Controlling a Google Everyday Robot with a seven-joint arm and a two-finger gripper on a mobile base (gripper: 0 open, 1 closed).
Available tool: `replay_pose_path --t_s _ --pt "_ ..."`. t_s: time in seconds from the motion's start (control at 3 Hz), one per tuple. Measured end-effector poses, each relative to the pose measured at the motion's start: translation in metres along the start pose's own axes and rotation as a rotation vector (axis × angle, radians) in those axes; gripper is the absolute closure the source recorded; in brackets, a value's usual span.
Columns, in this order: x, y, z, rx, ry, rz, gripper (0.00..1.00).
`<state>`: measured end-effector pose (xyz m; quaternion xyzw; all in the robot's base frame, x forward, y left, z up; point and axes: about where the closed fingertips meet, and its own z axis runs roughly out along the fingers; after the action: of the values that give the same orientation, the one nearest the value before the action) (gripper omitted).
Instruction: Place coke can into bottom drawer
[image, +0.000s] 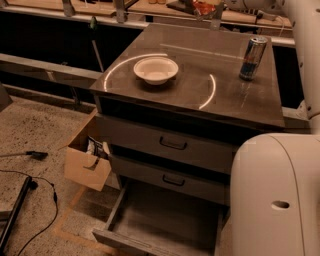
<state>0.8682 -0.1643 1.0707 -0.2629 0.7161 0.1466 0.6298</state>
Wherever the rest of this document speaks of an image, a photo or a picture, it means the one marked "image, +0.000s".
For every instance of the wooden workbench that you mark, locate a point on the wooden workbench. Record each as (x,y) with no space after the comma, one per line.
(136,11)

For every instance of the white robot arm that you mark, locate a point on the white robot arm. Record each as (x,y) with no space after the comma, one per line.
(275,178)

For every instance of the red coke can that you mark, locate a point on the red coke can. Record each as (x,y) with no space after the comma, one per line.
(203,7)

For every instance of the silver blue energy drink can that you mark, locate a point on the silver blue energy drink can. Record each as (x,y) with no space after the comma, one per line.
(252,58)

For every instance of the black bar on floor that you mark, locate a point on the black bar on floor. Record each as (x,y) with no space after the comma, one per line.
(8,218)

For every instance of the white bowl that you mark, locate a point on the white bowl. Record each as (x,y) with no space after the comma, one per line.
(156,70)

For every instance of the power strip on bench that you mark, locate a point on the power strip on bench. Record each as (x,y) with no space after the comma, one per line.
(261,14)

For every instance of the black handled tool on floor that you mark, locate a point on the black handled tool on floor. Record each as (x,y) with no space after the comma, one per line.
(33,154)

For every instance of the middle grey drawer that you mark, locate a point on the middle grey drawer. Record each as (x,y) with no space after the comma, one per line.
(183,183)

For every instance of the grey drawer cabinet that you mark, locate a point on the grey drawer cabinet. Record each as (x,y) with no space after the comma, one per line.
(206,99)

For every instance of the green handled stick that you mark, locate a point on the green handled stick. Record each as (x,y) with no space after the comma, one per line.
(93,28)

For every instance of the top grey drawer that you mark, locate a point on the top grey drawer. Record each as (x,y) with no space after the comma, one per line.
(203,153)

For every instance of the cardboard box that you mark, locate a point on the cardboard box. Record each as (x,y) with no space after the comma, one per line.
(81,167)

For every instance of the open bottom grey drawer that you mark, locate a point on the open bottom grey drawer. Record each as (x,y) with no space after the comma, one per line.
(148,220)

